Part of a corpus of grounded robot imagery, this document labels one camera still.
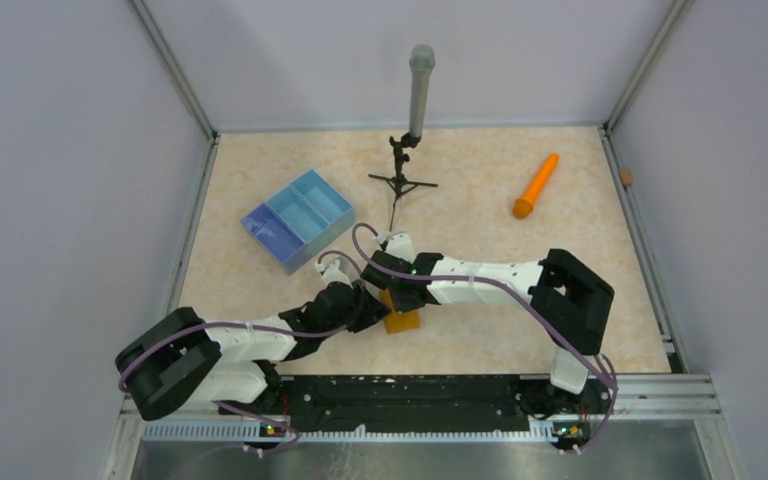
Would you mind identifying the orange marker pen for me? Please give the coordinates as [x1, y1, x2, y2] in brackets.
[512, 153, 560, 219]

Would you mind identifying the grey microphone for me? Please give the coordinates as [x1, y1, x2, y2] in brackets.
[408, 44, 435, 138]

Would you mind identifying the small wooden block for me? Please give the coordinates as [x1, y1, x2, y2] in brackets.
[619, 168, 633, 187]

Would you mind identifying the black tripod stand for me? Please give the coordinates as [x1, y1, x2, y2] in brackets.
[368, 132, 438, 231]

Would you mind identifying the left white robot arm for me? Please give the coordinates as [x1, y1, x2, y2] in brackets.
[114, 260, 390, 421]

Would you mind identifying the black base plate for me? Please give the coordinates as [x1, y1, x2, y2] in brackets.
[219, 374, 610, 434]

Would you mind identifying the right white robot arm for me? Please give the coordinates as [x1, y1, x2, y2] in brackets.
[361, 233, 618, 416]

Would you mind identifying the blue compartment organizer box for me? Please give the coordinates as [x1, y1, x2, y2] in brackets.
[241, 169, 356, 275]

